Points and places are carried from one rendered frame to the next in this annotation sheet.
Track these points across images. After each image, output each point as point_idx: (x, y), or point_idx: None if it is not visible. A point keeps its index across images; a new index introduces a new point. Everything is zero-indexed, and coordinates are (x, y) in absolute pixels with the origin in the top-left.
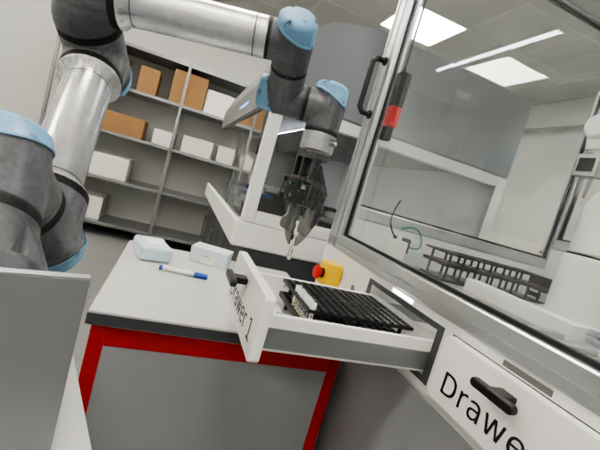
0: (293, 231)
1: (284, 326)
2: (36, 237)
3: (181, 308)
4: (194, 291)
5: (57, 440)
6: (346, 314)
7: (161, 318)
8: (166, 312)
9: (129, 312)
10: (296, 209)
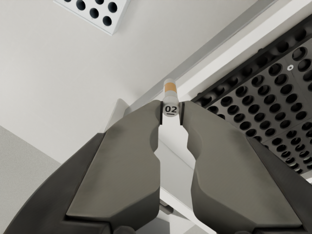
0: (156, 115)
1: None
2: None
3: (76, 101)
4: (23, 38)
5: (165, 219)
6: (310, 163)
7: (92, 133)
8: (82, 122)
9: (72, 146)
10: (146, 219)
